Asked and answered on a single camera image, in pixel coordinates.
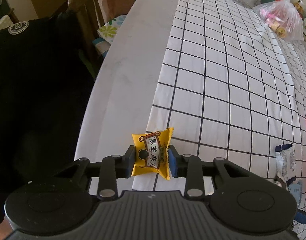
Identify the white blue snack packet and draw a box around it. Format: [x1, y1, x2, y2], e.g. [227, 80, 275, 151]
[275, 144, 296, 186]

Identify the light blue sachet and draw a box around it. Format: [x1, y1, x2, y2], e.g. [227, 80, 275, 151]
[288, 181, 302, 207]

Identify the plastic bag with pink snacks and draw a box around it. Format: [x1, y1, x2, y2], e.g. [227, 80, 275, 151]
[253, 0, 304, 41]

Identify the left wooden chair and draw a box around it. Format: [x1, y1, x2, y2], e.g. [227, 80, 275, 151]
[67, 0, 110, 57]

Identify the white grid tablecloth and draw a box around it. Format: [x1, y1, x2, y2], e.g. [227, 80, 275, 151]
[146, 0, 306, 210]

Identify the yellow sesame candy packet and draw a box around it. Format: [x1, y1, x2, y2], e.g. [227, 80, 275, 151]
[132, 127, 173, 180]

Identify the person's black clothing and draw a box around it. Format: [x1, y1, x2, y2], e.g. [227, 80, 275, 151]
[0, 15, 94, 224]

